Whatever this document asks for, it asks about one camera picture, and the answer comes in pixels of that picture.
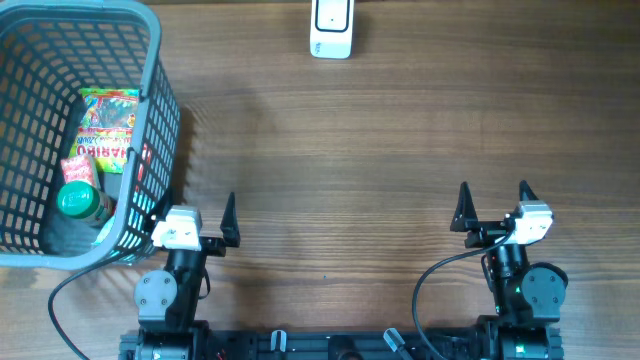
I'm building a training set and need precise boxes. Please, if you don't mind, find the green lid jar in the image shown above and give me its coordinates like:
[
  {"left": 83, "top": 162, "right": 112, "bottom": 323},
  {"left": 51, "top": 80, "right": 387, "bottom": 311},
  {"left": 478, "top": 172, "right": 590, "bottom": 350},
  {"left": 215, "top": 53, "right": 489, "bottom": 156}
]
[{"left": 56, "top": 181, "right": 114, "bottom": 226}]

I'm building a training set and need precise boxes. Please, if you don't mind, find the small red white box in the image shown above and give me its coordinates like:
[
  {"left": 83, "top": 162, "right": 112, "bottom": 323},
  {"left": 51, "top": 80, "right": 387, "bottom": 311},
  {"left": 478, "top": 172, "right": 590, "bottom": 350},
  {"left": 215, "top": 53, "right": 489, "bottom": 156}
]
[{"left": 60, "top": 154, "right": 101, "bottom": 190}]

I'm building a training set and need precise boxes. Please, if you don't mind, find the Haribo gummy candy bag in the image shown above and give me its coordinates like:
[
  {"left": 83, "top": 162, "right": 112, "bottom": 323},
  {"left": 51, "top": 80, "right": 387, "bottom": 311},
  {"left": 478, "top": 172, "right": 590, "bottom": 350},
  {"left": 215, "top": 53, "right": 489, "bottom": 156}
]
[{"left": 69, "top": 88, "right": 139, "bottom": 174}]

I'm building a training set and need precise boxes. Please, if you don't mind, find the teal wet wipes pack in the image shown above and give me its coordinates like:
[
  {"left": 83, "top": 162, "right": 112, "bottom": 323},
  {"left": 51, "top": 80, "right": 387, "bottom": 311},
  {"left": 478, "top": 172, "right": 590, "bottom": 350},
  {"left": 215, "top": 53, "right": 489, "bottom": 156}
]
[{"left": 91, "top": 216, "right": 116, "bottom": 248}]

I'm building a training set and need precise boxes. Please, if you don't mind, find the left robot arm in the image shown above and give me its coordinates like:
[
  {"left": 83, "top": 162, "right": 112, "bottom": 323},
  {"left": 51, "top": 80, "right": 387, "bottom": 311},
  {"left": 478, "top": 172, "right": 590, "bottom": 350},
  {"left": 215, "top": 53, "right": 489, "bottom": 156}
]
[{"left": 119, "top": 191, "right": 241, "bottom": 360}]

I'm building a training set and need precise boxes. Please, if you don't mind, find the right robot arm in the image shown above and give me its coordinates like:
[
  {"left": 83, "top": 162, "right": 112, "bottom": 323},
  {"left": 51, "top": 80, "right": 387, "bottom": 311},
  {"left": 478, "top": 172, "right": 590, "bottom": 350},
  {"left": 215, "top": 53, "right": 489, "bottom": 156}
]
[{"left": 450, "top": 181, "right": 568, "bottom": 360}]

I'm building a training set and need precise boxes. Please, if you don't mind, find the white barcode scanner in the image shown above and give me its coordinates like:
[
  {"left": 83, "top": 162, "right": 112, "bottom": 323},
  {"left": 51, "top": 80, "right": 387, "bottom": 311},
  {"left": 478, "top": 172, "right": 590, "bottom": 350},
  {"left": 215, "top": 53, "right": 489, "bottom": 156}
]
[{"left": 309, "top": 0, "right": 355, "bottom": 60}]

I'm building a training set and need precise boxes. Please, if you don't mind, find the grey plastic shopping basket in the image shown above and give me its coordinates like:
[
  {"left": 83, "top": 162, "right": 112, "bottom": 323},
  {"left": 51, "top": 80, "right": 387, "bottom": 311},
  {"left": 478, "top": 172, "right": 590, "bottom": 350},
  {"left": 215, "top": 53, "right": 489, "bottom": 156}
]
[{"left": 1, "top": 1, "right": 181, "bottom": 270}]

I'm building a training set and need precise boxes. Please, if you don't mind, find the right camera cable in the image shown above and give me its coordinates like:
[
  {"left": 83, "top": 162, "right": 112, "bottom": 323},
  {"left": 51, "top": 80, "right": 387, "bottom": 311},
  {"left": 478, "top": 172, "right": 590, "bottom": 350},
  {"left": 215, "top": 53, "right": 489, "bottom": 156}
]
[{"left": 411, "top": 219, "right": 517, "bottom": 360}]

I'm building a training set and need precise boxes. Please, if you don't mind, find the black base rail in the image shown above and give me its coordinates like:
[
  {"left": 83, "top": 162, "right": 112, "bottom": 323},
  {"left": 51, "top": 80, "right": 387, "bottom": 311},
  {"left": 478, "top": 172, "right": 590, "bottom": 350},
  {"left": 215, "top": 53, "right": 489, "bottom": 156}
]
[{"left": 118, "top": 327, "right": 565, "bottom": 360}]

